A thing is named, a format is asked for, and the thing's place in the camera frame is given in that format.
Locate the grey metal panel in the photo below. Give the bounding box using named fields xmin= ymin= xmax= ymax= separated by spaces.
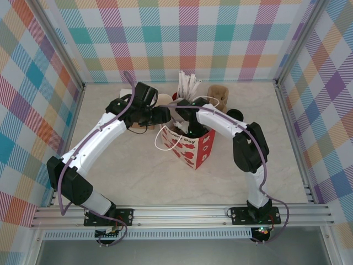
xmin=35 ymin=238 xmax=331 ymax=265

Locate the small circuit board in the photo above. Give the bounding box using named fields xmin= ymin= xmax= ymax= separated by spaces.
xmin=94 ymin=226 xmax=124 ymax=240
xmin=252 ymin=225 xmax=272 ymax=237

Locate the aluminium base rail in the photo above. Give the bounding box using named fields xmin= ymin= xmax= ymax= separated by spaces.
xmin=30 ymin=203 xmax=335 ymax=229

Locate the stack of white napkins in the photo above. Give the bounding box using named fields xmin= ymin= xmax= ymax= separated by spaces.
xmin=120 ymin=88 xmax=157 ymax=130

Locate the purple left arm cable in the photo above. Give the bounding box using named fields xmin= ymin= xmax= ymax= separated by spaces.
xmin=57 ymin=71 xmax=129 ymax=248

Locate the aluminium frame post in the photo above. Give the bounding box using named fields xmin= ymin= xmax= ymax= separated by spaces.
xmin=275 ymin=0 xmax=329 ymax=87
xmin=29 ymin=0 xmax=85 ymax=92

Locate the red white paper bag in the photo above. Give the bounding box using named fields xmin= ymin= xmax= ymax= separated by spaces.
xmin=154 ymin=95 xmax=221 ymax=171

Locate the brown pulp cup carrier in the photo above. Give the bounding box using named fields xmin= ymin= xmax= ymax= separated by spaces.
xmin=207 ymin=84 xmax=230 ymax=112

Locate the black plastic cup lid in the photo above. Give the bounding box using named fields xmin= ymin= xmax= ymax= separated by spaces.
xmin=226 ymin=108 xmax=245 ymax=121

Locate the white paper-wrapped straw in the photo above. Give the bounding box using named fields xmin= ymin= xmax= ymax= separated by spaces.
xmin=188 ymin=78 xmax=203 ymax=99
xmin=185 ymin=73 xmax=197 ymax=100
xmin=183 ymin=75 xmax=191 ymax=99
xmin=178 ymin=71 xmax=186 ymax=99

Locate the stack of white paper cups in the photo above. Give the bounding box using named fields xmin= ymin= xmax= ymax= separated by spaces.
xmin=157 ymin=93 xmax=173 ymax=107

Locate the perforated white cable tray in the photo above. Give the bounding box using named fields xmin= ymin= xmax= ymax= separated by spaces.
xmin=43 ymin=228 xmax=254 ymax=240

